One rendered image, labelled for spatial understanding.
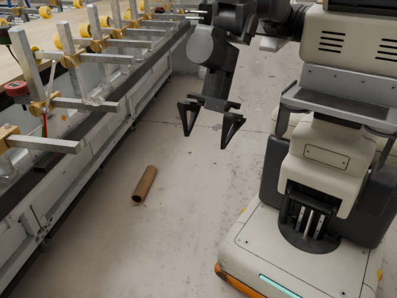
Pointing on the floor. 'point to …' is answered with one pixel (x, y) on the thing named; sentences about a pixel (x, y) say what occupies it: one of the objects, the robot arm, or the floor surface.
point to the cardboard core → (142, 188)
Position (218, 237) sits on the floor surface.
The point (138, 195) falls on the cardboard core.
